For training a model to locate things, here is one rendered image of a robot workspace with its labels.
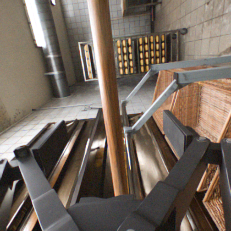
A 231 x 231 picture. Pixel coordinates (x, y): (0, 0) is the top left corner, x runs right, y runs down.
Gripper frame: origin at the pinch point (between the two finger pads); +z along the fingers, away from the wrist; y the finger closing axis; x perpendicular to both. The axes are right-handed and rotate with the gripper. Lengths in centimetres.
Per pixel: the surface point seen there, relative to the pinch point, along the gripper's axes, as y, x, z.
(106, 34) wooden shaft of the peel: 0.0, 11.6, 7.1
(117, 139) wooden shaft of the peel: -0.1, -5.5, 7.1
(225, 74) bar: 40, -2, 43
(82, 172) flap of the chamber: -23, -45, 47
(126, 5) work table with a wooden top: 32, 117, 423
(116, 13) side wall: 7, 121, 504
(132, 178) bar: 1.9, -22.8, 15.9
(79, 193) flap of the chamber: -22, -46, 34
